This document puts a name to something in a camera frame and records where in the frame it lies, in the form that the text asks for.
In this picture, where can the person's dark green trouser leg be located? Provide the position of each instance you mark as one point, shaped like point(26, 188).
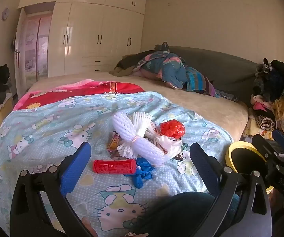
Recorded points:
point(181, 214)

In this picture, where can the orange snack packet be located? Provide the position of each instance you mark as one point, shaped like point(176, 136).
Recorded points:
point(112, 145)

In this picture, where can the cream wardrobe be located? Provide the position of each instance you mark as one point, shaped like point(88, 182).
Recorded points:
point(95, 29)

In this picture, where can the blue floral quilt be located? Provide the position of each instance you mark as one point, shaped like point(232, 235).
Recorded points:
point(169, 69)

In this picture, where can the white foam net bundle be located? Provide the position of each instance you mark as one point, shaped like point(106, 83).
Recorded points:
point(140, 122)

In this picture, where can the white plastic bag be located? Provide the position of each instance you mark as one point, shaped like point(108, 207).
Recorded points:
point(167, 144)

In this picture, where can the beige bed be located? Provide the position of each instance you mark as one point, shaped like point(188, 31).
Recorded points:
point(206, 111)

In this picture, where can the striped blanket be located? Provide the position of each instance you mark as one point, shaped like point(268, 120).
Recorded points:
point(198, 82)

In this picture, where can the white foam net sleeve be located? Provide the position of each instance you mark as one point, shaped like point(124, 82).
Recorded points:
point(146, 150)

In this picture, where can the blue plastic bag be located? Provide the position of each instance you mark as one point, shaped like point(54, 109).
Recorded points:
point(142, 174)

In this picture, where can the red blanket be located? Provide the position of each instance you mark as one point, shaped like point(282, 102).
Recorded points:
point(82, 95)

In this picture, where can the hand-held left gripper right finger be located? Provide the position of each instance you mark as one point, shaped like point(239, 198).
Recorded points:
point(201, 160)

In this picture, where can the pink cloth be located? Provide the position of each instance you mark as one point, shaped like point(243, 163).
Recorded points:
point(259, 106)

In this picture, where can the red plastic bag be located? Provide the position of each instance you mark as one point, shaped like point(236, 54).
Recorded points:
point(172, 128)

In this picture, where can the door with pink cat pictures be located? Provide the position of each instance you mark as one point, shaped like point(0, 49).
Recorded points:
point(37, 47)

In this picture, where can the light blue cat print blanket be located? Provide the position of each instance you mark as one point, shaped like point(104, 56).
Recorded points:
point(45, 133)

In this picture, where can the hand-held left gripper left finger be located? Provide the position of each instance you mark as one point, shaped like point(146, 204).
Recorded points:
point(75, 165)

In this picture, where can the yellow round waste bin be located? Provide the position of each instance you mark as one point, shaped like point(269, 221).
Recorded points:
point(240, 144)

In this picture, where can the grey headboard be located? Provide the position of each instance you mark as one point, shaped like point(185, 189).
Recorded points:
point(220, 66)

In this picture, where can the dark brown snack bar wrapper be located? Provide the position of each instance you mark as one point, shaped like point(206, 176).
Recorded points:
point(182, 155)

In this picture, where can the round wall clock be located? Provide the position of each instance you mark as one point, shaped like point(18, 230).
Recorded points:
point(5, 13)

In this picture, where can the brown striped knit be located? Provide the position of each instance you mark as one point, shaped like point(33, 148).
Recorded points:
point(267, 122)

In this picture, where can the dark brown cloth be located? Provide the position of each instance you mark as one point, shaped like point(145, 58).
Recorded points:
point(128, 63)

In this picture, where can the dark grey furry garment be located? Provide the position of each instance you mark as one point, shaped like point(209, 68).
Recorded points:
point(261, 84)

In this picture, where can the yellow printed blanket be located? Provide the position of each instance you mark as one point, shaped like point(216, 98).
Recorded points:
point(251, 128)

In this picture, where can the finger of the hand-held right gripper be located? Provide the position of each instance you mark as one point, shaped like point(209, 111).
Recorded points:
point(265, 148)
point(282, 140)

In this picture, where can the red cylindrical tube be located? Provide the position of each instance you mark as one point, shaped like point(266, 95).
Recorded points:
point(114, 167)

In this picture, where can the dark patterned cloth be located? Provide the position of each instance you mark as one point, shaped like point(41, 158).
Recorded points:
point(227, 95)

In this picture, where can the beige storage box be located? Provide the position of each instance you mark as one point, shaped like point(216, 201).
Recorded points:
point(3, 108)

